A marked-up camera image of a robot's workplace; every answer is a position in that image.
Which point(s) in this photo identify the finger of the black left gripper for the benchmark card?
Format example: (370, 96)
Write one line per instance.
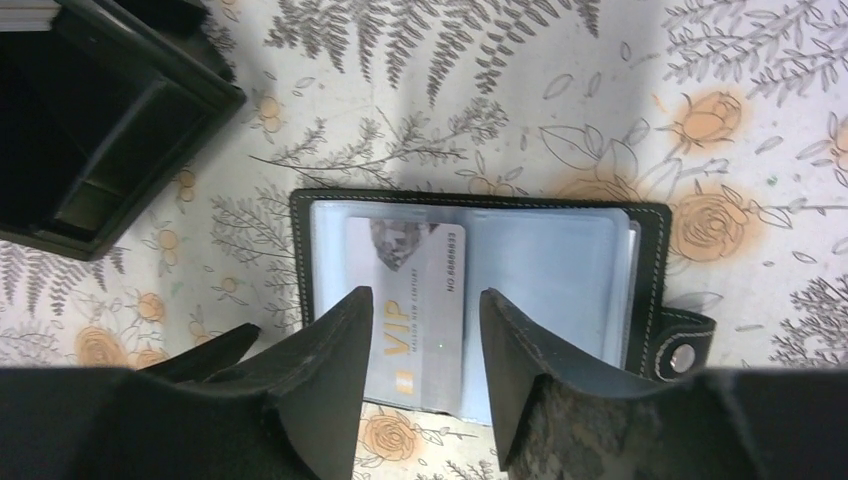
(208, 358)

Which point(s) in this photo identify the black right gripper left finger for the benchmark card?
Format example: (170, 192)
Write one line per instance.
(291, 411)

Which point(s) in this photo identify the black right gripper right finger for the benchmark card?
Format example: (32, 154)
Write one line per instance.
(561, 413)

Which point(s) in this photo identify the black leather card holder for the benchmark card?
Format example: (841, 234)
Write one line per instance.
(591, 272)

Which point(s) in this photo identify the white VIP credit card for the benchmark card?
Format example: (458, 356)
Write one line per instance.
(415, 270)

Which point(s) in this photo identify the black plastic card box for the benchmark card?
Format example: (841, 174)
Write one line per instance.
(99, 113)

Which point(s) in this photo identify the white card stack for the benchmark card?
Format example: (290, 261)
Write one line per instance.
(27, 15)

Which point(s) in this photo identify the floral table mat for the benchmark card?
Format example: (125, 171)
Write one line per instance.
(731, 113)

